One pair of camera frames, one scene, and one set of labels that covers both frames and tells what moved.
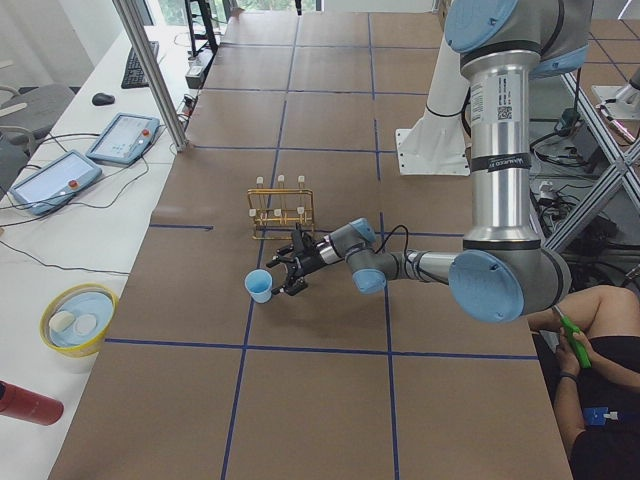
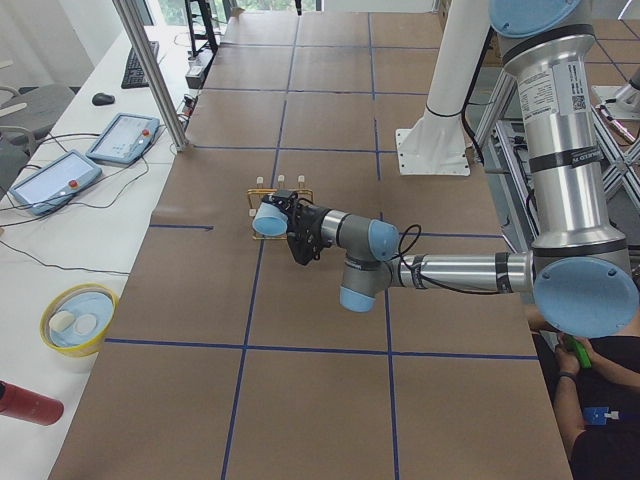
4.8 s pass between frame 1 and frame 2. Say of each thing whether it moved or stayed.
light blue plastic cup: moved
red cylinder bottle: stayed
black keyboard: stayed
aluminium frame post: stayed
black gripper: moved
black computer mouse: stayed
